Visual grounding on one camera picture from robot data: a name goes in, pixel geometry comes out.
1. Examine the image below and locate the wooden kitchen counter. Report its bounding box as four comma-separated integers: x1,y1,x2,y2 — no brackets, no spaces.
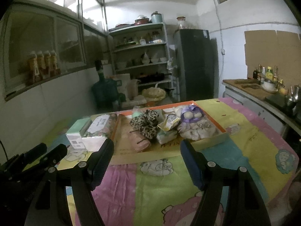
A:
222,79,300,136

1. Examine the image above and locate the yellow oil bottle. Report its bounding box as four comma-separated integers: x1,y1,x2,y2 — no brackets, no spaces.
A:
265,66,274,81

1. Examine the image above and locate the pink plush toy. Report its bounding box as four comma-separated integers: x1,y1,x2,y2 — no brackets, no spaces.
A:
177,117,217,141

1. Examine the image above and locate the glass cabinet window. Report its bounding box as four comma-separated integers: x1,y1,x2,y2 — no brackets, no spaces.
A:
1,4,87,97

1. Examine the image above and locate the clear plastic bag green item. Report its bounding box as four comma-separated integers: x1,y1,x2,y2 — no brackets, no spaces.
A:
132,106,144,118

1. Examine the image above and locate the orange cardboard box tray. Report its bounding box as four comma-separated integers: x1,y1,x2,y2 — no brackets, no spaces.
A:
110,110,229,165

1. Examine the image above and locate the white bowl on counter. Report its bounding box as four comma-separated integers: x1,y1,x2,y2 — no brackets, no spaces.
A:
262,81,278,93

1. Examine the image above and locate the cardboard sheet on wall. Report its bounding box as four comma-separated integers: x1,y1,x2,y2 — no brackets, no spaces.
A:
244,30,301,88

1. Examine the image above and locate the dark refrigerator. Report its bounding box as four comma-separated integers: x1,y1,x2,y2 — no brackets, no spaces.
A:
173,29,215,102

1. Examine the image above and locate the yellow woven basket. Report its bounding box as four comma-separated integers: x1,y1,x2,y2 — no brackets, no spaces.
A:
142,87,166,102

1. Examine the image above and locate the leopard print scrunchie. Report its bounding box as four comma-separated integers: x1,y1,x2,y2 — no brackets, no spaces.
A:
130,109,159,140

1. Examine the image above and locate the mint green tissue box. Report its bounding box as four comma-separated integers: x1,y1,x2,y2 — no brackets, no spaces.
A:
66,117,92,149

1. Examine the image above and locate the teal pot on shelf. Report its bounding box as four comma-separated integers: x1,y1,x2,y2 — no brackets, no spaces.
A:
151,11,164,24

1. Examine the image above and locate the floral white tissue pack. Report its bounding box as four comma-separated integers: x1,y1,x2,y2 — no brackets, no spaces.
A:
82,113,117,152

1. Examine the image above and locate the orange drink bottle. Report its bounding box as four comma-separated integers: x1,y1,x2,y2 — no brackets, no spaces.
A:
27,51,41,85
37,50,49,80
44,50,54,77
50,50,61,76

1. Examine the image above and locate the green water jug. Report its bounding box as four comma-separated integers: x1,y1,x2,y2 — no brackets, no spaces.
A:
91,59,118,111

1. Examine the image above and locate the purple ribbon plush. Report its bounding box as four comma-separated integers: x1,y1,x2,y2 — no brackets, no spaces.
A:
180,105,204,124

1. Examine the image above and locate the steel kettle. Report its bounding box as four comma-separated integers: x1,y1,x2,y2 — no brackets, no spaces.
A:
286,85,300,109

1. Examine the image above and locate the glass jar on fridge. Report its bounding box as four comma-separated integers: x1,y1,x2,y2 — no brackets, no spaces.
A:
176,16,187,30

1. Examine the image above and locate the metal kitchen shelf rack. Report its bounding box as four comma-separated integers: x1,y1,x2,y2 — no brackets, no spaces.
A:
109,22,176,95

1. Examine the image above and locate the red pan on shelf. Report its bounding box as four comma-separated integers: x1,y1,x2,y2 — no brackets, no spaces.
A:
134,15,150,26

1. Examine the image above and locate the yellow white tissue packet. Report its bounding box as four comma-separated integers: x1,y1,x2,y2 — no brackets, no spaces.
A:
158,113,181,132

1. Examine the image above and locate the pink cloth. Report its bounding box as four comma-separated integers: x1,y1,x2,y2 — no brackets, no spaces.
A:
128,130,151,153

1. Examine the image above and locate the white wet wipes pack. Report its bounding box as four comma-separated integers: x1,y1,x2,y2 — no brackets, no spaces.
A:
156,130,178,145

